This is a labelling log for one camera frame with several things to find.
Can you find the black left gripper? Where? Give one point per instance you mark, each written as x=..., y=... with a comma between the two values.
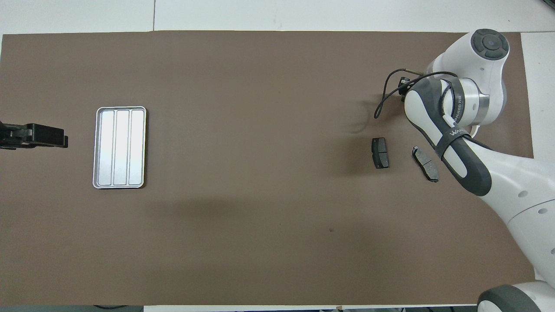
x=43, y=136

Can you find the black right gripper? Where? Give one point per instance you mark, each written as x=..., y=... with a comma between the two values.
x=404, y=81

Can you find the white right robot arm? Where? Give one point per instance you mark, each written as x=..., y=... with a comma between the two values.
x=485, y=99

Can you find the silver metal ribbed tray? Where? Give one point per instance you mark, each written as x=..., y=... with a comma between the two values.
x=119, y=147

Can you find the short dark brake pad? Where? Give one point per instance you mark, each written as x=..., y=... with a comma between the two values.
x=380, y=152

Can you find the long curved brake pad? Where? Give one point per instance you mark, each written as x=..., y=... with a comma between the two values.
x=426, y=164

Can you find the brown table mat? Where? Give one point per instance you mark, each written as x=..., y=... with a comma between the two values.
x=277, y=242

